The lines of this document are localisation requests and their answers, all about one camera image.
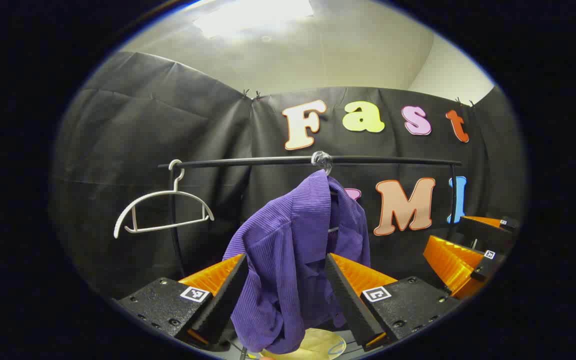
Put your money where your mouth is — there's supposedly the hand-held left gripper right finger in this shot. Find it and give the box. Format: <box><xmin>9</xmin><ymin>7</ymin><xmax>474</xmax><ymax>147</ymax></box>
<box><xmin>324</xmin><ymin>252</ymin><xmax>463</xmax><ymax>351</ymax></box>

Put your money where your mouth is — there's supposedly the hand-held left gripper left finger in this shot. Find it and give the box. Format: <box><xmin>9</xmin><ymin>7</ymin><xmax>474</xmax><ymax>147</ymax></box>
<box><xmin>116</xmin><ymin>253</ymin><xmax>250</xmax><ymax>351</ymax></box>

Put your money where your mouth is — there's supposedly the yellow laundry hamper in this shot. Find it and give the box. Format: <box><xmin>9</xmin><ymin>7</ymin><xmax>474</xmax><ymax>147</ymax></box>
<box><xmin>260</xmin><ymin>327</ymin><xmax>349</xmax><ymax>360</ymax></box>

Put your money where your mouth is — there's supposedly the purple ribbed shirt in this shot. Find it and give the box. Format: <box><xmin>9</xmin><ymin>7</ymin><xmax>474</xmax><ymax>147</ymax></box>
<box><xmin>223</xmin><ymin>169</ymin><xmax>372</xmax><ymax>355</ymax></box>

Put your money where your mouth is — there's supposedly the black clothes rack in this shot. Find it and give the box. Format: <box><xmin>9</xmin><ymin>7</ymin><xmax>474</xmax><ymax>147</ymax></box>
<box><xmin>157</xmin><ymin>155</ymin><xmax>464</xmax><ymax>281</ymax></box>

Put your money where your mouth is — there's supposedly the black backdrop cloth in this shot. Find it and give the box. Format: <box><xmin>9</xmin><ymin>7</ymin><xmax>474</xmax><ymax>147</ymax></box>
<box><xmin>50</xmin><ymin>50</ymin><xmax>528</xmax><ymax>321</ymax></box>

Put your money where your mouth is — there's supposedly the ceiling light panel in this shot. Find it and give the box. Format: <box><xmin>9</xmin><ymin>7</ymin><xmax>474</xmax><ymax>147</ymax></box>
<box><xmin>193</xmin><ymin>0</ymin><xmax>315</xmax><ymax>38</ymax></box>

